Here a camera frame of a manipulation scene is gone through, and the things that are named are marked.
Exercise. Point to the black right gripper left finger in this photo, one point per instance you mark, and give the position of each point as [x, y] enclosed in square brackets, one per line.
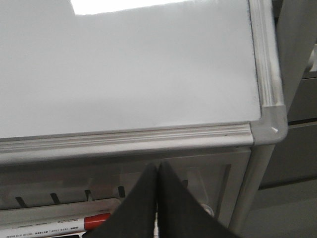
[135, 216]

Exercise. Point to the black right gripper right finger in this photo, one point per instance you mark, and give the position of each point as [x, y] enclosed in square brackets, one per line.
[179, 213]

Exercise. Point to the red capped white marker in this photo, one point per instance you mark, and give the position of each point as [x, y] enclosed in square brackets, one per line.
[61, 227]

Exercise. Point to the white plastic marker tray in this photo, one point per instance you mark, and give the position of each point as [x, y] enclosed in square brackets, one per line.
[26, 216]

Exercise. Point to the white whiteboard with aluminium frame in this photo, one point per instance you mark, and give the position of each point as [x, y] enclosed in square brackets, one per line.
[117, 77]

